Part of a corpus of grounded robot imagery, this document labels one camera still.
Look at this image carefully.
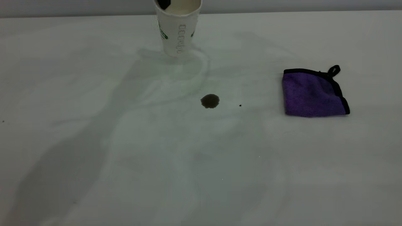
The white paper coffee cup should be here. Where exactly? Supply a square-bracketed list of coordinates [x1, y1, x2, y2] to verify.
[154, 0, 202, 57]

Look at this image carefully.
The purple cloth with black trim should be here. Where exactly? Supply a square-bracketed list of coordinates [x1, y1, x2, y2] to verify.
[282, 65, 350, 118]

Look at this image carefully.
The brown coffee spill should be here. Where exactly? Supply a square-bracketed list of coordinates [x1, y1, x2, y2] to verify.
[201, 94, 220, 109]

